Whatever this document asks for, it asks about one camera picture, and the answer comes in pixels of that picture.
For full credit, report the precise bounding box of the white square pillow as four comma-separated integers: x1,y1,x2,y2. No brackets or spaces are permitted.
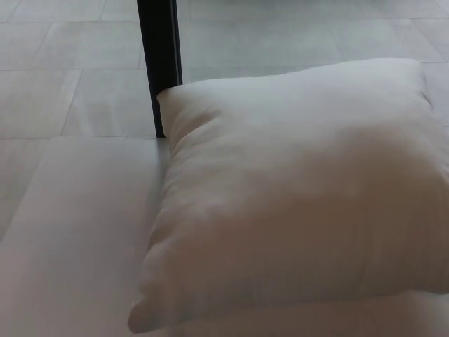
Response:
128,58,449,335

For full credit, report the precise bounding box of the black metal post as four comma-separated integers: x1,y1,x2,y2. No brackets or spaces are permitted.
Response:
136,0,185,139

